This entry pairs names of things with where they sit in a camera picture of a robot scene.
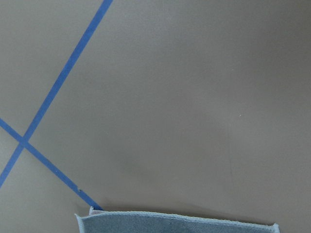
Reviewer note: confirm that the pink and grey towel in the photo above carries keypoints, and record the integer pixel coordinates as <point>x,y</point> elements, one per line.
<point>153,222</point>

